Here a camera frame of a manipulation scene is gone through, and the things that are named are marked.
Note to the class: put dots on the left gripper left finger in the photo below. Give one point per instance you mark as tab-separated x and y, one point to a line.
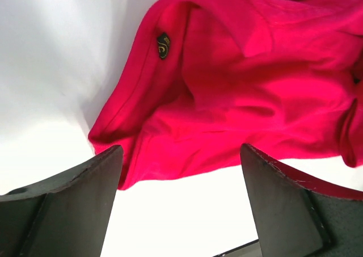
64	215

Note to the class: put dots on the red t shirt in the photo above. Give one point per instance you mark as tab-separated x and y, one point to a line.
205	76

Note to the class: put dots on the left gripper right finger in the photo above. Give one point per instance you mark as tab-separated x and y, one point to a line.
297	214

